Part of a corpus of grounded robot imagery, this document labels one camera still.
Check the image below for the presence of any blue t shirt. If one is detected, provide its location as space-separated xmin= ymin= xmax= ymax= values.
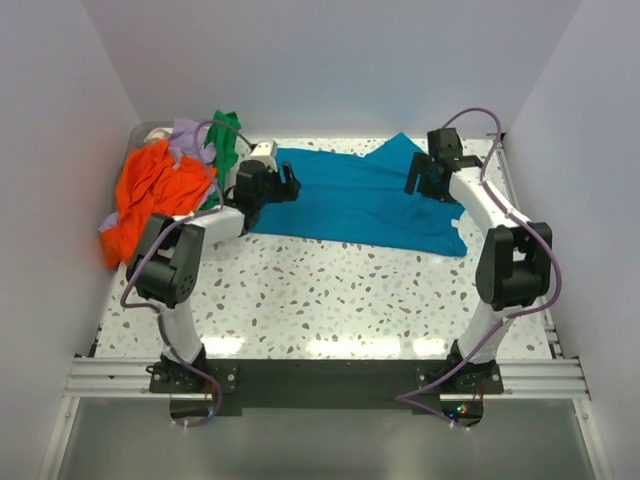
xmin=253 ymin=133 xmax=467 ymax=257

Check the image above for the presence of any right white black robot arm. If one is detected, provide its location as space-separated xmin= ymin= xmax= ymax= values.
xmin=405 ymin=128 xmax=552 ymax=393

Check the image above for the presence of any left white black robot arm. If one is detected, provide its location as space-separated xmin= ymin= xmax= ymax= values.
xmin=120 ymin=159 xmax=301 ymax=392

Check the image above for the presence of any green t shirt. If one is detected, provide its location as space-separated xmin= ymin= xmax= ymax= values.
xmin=202 ymin=110 xmax=241 ymax=191

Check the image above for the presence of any orange t shirt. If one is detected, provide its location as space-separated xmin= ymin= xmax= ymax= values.
xmin=99 ymin=140 xmax=217 ymax=269

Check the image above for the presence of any pale pink t shirt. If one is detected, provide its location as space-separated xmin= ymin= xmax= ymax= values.
xmin=143 ymin=127 xmax=173 ymax=145

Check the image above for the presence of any clear plastic bin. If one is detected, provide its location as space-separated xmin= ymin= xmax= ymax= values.
xmin=122 ymin=119 xmax=236 ymax=251

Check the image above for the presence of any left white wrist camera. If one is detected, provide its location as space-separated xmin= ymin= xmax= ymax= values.
xmin=249 ymin=140 xmax=278 ymax=171

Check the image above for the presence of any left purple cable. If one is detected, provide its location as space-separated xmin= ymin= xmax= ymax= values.
xmin=120 ymin=119 xmax=259 ymax=427

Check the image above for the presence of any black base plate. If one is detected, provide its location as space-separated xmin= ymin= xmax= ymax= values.
xmin=148 ymin=357 xmax=502 ymax=419

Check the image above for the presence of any aluminium frame rail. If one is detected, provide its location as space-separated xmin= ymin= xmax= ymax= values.
xmin=63 ymin=358 xmax=590 ymax=400

